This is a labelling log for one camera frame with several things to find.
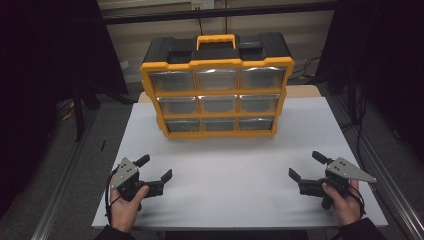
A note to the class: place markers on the yellow black drawer organizer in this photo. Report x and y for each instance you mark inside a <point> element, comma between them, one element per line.
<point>216,63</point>

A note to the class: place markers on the dark curtain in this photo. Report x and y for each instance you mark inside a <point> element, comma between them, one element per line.
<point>40,83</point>
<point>390,66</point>

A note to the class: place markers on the white wall socket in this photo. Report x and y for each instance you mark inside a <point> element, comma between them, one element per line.
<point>202,4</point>

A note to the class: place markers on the aluminium frame rail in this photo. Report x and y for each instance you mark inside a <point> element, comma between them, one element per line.
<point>63,186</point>
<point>393,186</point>

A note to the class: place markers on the clear plastic drawer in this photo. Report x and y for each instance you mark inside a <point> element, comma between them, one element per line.
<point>183,125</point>

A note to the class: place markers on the person's left hand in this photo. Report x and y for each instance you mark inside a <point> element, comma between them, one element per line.
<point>125,213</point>

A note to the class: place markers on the small black pen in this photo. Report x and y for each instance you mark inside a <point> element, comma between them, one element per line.
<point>103,145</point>

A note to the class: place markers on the black metal stand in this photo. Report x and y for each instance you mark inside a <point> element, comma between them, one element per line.
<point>79,116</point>

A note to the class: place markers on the white table sheet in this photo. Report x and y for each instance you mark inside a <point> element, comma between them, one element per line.
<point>216,193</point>

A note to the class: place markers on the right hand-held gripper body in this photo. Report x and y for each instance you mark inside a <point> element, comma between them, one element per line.
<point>346,168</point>

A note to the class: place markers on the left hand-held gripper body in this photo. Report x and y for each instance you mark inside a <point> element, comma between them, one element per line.
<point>125,173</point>

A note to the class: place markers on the black horizontal bar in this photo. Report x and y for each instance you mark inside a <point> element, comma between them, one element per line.
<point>216,12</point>

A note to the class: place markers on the person's right hand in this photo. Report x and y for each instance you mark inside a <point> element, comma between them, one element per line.
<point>346,209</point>

